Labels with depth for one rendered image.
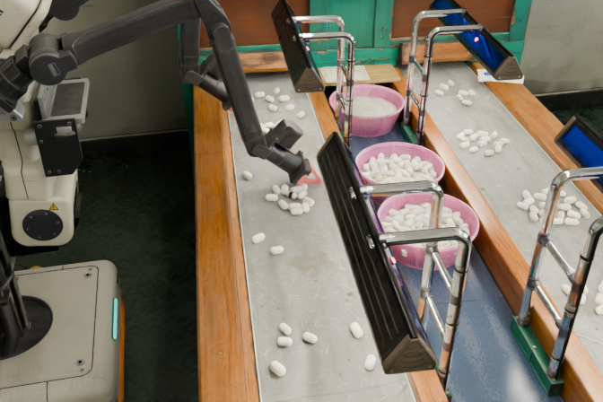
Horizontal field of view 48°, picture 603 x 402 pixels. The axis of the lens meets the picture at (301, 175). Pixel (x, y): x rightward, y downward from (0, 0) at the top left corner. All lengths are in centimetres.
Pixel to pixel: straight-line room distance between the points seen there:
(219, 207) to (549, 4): 260
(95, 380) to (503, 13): 197
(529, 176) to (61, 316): 153
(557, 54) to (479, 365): 280
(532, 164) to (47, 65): 141
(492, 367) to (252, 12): 155
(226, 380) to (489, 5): 187
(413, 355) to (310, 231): 82
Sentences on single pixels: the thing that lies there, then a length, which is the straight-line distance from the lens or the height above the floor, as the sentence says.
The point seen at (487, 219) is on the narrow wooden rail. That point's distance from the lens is 185.
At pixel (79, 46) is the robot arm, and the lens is 157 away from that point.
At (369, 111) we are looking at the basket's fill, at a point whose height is 74.
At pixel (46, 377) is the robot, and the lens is 216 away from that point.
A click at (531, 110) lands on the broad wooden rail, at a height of 76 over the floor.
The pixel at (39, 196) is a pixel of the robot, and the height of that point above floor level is 82.
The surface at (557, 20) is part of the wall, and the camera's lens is 405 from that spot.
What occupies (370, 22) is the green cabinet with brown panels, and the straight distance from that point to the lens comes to 263.
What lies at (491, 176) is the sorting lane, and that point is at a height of 74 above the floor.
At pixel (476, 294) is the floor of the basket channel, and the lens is 174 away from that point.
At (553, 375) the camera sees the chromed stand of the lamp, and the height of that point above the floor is 72.
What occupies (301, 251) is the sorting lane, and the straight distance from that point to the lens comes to 171.
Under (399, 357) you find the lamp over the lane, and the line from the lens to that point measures 101.
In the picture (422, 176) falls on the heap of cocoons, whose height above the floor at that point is 73.
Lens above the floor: 181
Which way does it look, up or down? 32 degrees down
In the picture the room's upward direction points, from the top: straight up
